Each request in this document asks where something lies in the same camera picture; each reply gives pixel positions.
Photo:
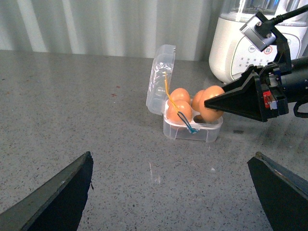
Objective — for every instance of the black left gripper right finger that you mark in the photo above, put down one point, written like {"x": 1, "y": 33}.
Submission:
{"x": 282, "y": 194}

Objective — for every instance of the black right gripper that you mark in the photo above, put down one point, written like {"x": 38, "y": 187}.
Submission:
{"x": 255, "y": 96}

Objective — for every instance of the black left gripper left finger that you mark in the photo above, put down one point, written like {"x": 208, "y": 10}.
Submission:
{"x": 57, "y": 205}

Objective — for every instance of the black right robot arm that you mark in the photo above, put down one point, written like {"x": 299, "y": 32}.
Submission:
{"x": 295, "y": 85}

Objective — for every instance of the brown egg box back right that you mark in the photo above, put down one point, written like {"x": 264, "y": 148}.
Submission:
{"x": 196, "y": 99}

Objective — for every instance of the brown egg box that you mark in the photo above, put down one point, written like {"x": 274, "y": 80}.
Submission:
{"x": 196, "y": 99}
{"x": 182, "y": 107}
{"x": 180, "y": 94}

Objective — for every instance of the brown egg box front left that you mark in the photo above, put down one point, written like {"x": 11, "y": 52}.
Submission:
{"x": 182, "y": 107}

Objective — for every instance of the brown egg box back left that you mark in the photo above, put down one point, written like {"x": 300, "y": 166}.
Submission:
{"x": 180, "y": 94}

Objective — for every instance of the clear plastic egg box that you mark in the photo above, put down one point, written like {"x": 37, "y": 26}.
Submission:
{"x": 158, "y": 96}

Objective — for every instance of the white soy milk maker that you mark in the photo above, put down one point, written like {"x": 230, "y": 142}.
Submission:
{"x": 231, "y": 52}

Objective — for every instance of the grey curtain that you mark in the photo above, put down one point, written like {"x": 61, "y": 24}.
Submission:
{"x": 131, "y": 28}

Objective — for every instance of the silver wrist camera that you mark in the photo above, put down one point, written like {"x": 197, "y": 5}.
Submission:
{"x": 258, "y": 31}

